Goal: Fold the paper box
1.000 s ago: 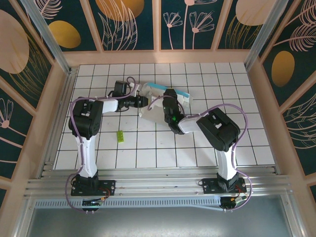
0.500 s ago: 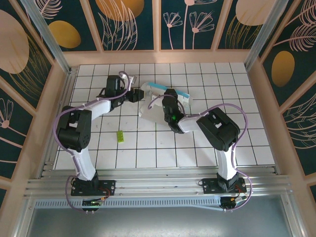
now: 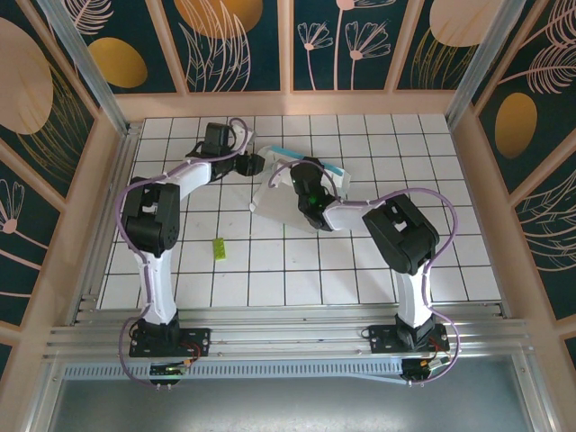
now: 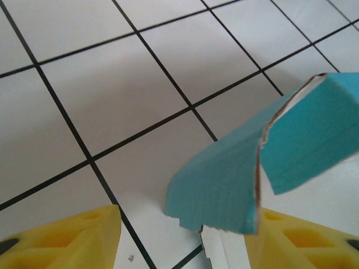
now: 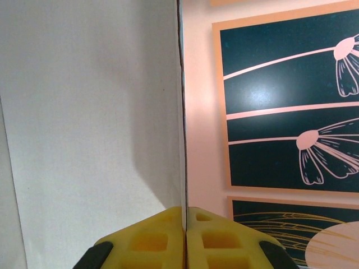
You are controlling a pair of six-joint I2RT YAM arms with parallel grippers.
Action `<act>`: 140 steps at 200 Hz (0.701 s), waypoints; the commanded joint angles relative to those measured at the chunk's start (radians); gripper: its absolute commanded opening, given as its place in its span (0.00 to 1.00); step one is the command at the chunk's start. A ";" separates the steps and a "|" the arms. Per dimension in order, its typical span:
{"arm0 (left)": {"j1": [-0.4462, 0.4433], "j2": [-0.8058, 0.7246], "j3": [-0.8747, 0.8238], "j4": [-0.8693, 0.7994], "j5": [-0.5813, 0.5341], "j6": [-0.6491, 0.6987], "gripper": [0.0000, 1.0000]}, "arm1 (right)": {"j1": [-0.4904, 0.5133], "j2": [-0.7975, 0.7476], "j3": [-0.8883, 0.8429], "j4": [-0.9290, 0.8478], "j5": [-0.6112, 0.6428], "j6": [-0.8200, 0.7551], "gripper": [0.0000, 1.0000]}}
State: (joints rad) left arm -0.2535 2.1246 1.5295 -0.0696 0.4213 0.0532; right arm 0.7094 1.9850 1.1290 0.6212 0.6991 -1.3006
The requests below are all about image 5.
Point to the teal and white paper box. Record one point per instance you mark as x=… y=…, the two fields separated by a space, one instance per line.
x=84 y=112

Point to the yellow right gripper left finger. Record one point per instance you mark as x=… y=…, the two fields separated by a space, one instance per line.
x=146 y=246

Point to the pink flowers wall panel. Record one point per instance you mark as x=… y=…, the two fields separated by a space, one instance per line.
x=266 y=84

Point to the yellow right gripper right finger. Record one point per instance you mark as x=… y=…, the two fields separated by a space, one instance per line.
x=221 y=246

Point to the pink circle gold lines panel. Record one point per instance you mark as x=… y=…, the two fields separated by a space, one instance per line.
x=266 y=224

